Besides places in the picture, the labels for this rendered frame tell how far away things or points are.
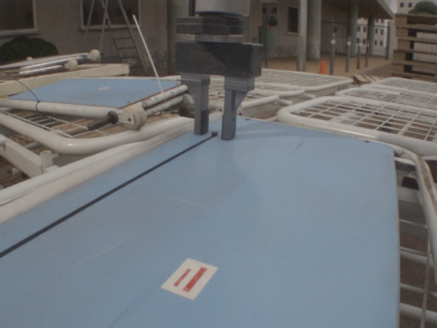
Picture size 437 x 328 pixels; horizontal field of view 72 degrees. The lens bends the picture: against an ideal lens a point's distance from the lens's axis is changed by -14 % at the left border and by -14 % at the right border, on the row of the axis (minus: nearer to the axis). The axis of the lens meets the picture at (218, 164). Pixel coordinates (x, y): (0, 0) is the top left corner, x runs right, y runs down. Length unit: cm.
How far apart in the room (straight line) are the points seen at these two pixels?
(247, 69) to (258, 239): 28
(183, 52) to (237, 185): 25
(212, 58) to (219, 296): 37
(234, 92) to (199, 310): 37
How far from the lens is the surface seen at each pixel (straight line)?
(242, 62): 50
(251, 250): 29
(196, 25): 46
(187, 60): 54
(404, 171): 63
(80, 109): 103
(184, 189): 38
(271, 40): 701
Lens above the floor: 72
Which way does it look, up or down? 21 degrees down
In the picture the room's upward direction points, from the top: straight up
